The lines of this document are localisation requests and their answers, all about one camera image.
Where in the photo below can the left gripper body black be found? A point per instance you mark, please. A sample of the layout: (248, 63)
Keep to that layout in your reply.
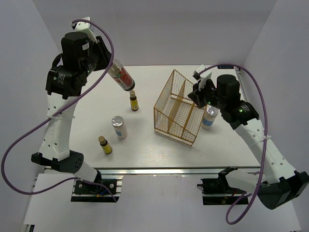
(99, 58)

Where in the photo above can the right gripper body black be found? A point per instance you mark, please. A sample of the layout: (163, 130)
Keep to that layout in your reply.
(206, 95)

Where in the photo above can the white jar silver lid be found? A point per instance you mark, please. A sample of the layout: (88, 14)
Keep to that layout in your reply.
(209, 116)
(119, 127)

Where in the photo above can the dark sauce bottle red label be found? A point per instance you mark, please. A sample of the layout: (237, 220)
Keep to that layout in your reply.
(119, 74)

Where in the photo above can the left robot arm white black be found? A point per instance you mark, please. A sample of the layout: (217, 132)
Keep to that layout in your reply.
(80, 56)

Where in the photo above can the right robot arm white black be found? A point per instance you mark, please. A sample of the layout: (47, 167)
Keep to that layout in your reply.
(280, 182)

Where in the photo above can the blue corner sticker right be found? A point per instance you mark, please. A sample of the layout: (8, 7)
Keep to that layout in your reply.
(225, 67)

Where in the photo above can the small brown bottle yellow label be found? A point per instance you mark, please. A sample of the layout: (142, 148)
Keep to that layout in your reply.
(133, 101)

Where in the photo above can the small yellow bottle cork cap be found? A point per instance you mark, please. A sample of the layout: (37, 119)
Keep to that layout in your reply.
(106, 147)

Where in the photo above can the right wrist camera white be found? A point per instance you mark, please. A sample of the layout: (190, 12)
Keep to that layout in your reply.
(202, 76)

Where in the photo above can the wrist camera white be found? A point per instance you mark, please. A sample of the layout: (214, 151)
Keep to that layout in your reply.
(202, 76)
(82, 27)

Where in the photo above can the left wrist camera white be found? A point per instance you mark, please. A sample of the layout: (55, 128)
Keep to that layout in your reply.
(82, 27)

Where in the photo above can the gold wire mesh organizer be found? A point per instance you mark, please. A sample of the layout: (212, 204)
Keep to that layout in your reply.
(175, 115)

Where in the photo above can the aluminium table rail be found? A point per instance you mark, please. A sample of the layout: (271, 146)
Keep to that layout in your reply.
(161, 171)

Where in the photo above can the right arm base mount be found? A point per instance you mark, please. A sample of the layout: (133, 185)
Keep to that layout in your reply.
(216, 191)

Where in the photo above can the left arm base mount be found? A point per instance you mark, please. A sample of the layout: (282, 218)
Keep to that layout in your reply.
(86, 193)

